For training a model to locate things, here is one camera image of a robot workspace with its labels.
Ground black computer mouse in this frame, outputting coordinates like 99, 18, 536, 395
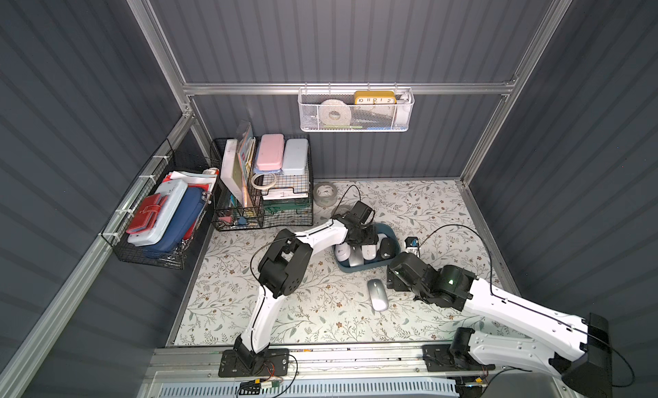
378, 237, 397, 260

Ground teal plastic storage box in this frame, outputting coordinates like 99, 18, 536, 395
334, 223, 401, 273

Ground silver grey computer mouse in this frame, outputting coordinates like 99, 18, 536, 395
367, 279, 389, 312

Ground white round computer mouse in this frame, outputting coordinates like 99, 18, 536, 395
361, 244, 377, 262

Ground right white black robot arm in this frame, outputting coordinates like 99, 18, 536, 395
387, 252, 613, 397

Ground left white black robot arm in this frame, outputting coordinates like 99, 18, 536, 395
233, 201, 378, 372

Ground clear tape roll rear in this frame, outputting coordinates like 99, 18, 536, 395
313, 182, 338, 208

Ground light blue pencil case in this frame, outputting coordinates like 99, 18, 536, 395
281, 139, 308, 176

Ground white tape roll in basket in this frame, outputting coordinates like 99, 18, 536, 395
318, 99, 352, 127

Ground pink pencil case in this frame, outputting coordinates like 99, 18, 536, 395
255, 134, 285, 172

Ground yellow digital clock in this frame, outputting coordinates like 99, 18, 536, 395
354, 90, 397, 105

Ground upright books and folders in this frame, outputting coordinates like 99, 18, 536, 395
220, 121, 255, 208

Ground dark blue pouch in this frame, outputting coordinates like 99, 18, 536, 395
142, 187, 205, 259

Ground white flat case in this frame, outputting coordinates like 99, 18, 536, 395
128, 179, 188, 247

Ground red wallet pouch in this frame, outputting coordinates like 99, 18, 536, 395
126, 194, 167, 235

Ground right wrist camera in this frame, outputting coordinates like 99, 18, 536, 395
404, 236, 420, 258

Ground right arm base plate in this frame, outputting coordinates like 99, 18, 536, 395
422, 344, 496, 372

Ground black wire desk organizer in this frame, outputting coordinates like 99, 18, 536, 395
212, 134, 314, 231

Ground white wire wall basket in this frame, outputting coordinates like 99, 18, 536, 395
297, 86, 416, 133

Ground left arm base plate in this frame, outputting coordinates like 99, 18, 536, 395
218, 348, 291, 378

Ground black wire side basket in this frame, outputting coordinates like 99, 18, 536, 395
100, 141, 221, 270

